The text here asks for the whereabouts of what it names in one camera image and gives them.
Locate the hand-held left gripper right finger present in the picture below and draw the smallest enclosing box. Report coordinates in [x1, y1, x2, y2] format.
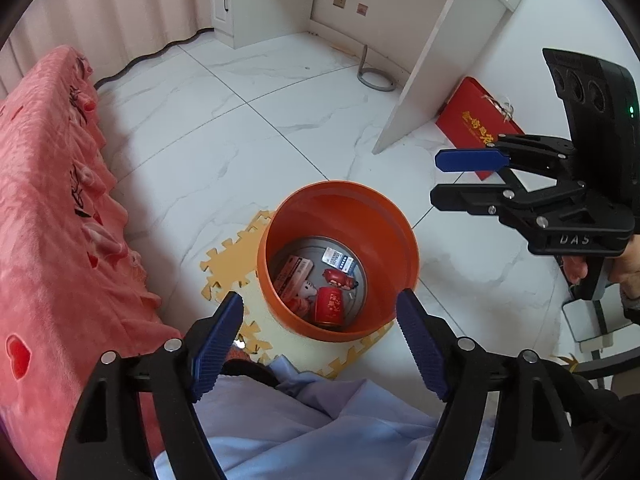
[396, 287, 598, 480]

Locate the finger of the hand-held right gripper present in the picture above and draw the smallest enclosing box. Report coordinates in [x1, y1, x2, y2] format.
[434, 135, 577, 174]
[430, 179, 588, 217]

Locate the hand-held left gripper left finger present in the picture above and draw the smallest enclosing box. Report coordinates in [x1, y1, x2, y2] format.
[58, 291, 246, 480]

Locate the red paper cup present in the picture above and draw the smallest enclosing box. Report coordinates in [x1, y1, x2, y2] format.
[314, 286, 348, 329]

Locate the red brown plush toy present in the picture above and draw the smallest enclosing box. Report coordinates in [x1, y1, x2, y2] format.
[322, 268, 357, 291]

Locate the white pink medicine box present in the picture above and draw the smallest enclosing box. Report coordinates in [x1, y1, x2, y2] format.
[276, 256, 315, 301]

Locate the blue white medicine box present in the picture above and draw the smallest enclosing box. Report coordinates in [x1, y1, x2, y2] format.
[321, 247, 355, 273]

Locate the orange plastic bin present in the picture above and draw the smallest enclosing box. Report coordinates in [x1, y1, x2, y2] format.
[257, 181, 420, 343]

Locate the person's right forearm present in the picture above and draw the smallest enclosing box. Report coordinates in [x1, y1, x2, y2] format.
[620, 290, 640, 322]

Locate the person's right hand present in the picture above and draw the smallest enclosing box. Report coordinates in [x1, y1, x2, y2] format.
[561, 240, 640, 307]

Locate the red gift bag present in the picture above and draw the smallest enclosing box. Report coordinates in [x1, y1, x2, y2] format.
[436, 76, 526, 181]

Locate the yellow foam puzzle mat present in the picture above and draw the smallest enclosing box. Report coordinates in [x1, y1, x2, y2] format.
[199, 210, 396, 378]

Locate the light blue clothing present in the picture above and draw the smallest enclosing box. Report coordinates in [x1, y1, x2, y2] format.
[152, 355, 501, 480]

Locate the white desk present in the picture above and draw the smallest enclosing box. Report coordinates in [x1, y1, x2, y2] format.
[310, 0, 541, 155]

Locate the white framed flat panel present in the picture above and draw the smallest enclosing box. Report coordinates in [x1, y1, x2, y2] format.
[562, 300, 640, 357]

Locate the pink heart printed blanket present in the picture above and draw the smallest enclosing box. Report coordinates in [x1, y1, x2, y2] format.
[0, 45, 183, 461]

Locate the pink pleated curtain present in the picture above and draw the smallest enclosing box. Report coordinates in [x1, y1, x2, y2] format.
[0, 0, 216, 92]

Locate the grey metal ring stand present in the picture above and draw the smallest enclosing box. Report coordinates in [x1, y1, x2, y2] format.
[357, 46, 396, 92]

